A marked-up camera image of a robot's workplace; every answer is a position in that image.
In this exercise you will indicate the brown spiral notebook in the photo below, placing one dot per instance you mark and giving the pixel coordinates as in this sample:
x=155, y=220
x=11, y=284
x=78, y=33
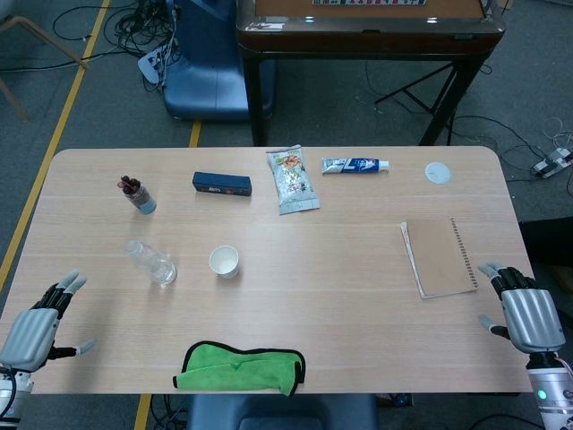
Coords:
x=441, y=257

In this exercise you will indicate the dark wooden mahjong table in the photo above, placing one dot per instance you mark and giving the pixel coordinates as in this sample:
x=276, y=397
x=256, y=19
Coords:
x=367, y=40

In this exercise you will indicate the white power strip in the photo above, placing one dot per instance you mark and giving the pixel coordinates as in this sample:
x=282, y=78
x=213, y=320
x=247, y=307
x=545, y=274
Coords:
x=150, y=65

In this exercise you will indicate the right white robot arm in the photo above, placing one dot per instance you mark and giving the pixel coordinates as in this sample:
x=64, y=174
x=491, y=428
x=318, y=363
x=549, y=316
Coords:
x=550, y=394

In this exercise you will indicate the white paper cup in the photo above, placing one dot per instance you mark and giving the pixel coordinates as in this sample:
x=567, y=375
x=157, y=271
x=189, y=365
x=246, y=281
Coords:
x=224, y=262

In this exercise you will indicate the blue machine base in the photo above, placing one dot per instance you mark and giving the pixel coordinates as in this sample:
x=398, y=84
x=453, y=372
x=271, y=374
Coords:
x=206, y=67

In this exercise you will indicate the transparent plastic bottle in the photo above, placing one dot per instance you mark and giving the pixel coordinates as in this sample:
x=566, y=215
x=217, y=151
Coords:
x=154, y=266

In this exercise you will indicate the green microfiber cloth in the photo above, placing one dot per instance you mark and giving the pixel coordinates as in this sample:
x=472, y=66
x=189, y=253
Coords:
x=242, y=369

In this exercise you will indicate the blue white toothpaste tube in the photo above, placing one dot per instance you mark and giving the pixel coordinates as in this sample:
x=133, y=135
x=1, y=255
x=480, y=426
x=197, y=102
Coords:
x=353, y=165

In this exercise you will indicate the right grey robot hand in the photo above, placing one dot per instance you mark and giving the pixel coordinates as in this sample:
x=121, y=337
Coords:
x=532, y=318

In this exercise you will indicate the dark blue rectangular box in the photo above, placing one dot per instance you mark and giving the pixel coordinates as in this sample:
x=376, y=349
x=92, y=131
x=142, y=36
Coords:
x=221, y=183

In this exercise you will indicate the face-up mahjong tile row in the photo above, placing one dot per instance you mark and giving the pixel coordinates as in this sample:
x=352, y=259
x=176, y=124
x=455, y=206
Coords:
x=367, y=2

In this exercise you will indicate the silver snack bag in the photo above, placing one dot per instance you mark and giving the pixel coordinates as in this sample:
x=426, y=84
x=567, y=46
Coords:
x=293, y=179

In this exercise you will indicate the small jar with red sticks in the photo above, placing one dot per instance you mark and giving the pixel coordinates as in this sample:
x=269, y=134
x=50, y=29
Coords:
x=141, y=197

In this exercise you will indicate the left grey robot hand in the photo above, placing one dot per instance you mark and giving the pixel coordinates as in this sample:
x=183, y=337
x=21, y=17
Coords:
x=31, y=333

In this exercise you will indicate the grey power strip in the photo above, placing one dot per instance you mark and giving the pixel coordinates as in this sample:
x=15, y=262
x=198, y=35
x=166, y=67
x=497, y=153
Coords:
x=553, y=162

